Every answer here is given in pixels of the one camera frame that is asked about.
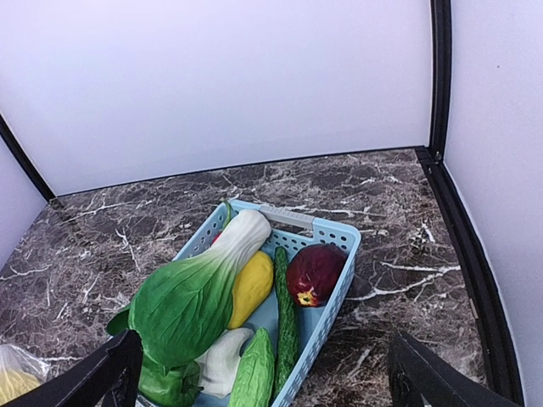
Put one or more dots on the green cucumber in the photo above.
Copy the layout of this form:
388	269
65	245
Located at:
287	337

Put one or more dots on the red chili pepper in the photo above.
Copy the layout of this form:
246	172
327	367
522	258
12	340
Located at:
225	219

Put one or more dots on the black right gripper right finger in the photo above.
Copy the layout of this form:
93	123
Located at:
419	377

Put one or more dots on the green leafy vegetable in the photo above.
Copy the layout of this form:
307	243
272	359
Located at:
185	305

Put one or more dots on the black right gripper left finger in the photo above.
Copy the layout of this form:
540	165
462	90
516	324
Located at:
109	376

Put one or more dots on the white vegetable in basket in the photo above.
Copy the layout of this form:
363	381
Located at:
219	364

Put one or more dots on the yellow vegetable in basket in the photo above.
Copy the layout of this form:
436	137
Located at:
252	286

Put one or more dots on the clear zip top bag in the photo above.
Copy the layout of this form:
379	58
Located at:
15	358

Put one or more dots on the dark purple vegetable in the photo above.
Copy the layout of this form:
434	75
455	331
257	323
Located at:
313	273

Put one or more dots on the black frame post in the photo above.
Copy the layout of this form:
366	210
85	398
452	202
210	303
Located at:
442	62
25	163

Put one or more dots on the light blue plastic basket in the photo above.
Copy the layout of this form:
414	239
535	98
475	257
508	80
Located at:
294	231

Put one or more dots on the yellow white napa cabbage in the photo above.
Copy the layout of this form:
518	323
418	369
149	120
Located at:
16	383

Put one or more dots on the green bitter gourd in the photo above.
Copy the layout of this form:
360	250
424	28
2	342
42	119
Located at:
254	380

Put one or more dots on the right black frame post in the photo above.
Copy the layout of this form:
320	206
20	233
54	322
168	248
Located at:
442	62

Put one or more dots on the left black frame post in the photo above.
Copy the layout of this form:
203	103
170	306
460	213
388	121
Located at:
25	163

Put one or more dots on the green bell pepper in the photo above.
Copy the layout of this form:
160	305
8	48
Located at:
176	387

